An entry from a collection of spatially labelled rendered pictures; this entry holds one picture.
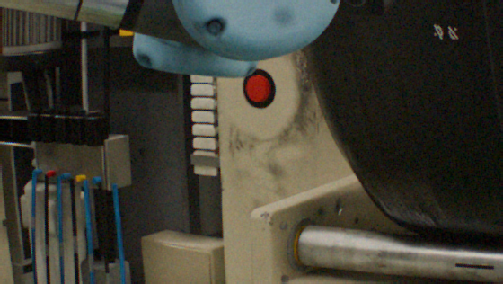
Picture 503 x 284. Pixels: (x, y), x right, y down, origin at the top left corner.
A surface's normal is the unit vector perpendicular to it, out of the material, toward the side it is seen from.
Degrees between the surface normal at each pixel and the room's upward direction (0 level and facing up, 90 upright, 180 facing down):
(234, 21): 90
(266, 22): 89
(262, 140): 90
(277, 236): 90
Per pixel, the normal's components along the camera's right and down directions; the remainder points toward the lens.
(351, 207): 0.82, 0.06
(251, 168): -0.58, 0.15
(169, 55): -0.32, 0.12
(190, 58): 0.01, 0.18
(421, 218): -0.33, 0.87
